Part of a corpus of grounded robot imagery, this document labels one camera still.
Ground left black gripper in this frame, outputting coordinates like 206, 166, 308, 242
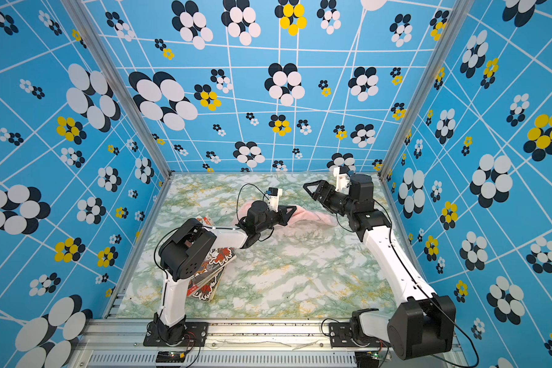
256, 205, 297, 236

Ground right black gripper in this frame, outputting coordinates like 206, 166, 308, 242
304, 182, 357, 219

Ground pink cloth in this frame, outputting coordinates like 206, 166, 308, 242
232, 201, 334, 228

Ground red brown illustrated book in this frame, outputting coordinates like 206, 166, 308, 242
194, 215, 238, 277

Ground red manga book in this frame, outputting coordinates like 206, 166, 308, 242
187, 268, 224, 302

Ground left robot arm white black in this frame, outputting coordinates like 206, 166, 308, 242
148, 201, 297, 346

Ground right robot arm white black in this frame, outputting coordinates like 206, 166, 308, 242
303, 174, 456, 360

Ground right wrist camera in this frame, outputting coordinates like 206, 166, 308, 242
333, 167, 351, 192

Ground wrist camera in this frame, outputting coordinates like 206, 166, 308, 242
265, 187, 283, 208
333, 167, 351, 192

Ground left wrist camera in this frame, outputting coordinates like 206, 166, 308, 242
265, 187, 283, 208

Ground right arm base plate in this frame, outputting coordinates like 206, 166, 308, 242
324, 321, 389, 350

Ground aluminium front rail frame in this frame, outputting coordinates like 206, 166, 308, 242
68, 319, 468, 367

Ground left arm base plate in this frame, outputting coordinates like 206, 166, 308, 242
143, 321, 209, 347

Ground right aluminium corner post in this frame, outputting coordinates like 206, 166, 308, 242
379, 0, 477, 180

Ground aluminium corner post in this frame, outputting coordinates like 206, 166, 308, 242
379, 0, 477, 180
61, 0, 172, 178

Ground left aluminium corner post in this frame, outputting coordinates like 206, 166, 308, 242
61, 0, 172, 178

